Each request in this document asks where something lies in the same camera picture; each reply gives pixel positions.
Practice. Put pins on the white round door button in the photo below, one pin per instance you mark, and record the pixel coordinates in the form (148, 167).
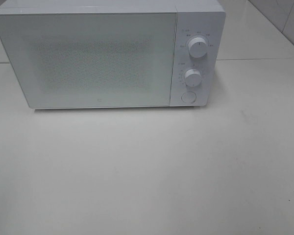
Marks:
(188, 97)

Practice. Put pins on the white timer knob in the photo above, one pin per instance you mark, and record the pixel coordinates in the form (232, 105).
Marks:
(193, 78)

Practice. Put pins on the white microwave door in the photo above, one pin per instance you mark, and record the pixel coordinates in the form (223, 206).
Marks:
(91, 60)

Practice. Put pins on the white upper power knob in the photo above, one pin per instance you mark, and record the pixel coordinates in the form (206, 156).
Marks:
(197, 46)

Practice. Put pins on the white microwave oven body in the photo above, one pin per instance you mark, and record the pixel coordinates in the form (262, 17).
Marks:
(193, 17)

